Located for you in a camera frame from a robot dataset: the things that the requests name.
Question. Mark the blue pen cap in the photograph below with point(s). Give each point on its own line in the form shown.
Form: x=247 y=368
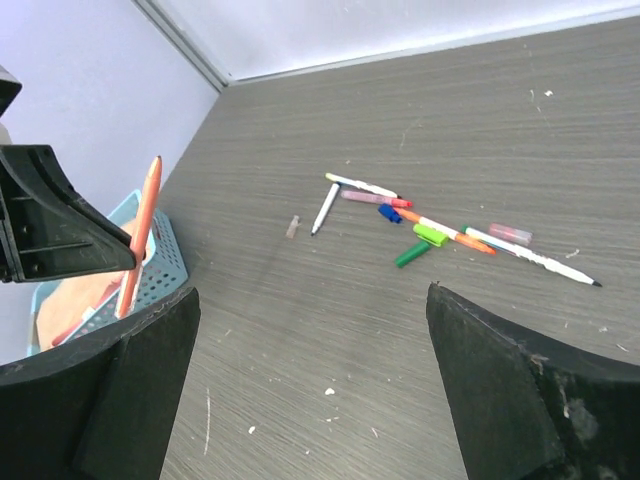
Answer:
x=388 y=212

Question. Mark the pink translucent pen cap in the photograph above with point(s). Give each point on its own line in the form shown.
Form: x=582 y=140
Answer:
x=510 y=234

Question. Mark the white marker green end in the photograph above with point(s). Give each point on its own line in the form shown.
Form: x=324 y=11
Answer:
x=519 y=251

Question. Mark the small clear pen cap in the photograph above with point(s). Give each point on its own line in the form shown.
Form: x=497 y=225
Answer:
x=293 y=226

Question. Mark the white marker lime end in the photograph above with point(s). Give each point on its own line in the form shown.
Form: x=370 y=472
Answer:
x=362 y=185

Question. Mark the white marker blue end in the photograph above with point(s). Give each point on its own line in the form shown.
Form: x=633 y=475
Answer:
x=325 y=208

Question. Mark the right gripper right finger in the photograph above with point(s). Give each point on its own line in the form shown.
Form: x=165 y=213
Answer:
x=527 y=406

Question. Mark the dark green pen cap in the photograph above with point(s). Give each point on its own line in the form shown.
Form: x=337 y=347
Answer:
x=412 y=253

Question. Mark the orange slim pen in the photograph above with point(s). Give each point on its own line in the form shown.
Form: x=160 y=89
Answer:
x=143 y=221

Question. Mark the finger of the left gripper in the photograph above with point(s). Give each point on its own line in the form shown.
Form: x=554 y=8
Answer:
x=48 y=230

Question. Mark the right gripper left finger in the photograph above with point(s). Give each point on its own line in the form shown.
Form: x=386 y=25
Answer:
x=102 y=406

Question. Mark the orange white marker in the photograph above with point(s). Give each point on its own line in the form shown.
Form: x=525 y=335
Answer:
x=452 y=234

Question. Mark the lime green pen cap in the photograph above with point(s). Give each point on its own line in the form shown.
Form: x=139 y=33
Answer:
x=430 y=235

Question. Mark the pink highlighter pen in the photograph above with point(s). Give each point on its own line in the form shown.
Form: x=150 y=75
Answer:
x=371 y=198

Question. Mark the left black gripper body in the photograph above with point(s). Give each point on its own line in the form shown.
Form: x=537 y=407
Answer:
x=10 y=87

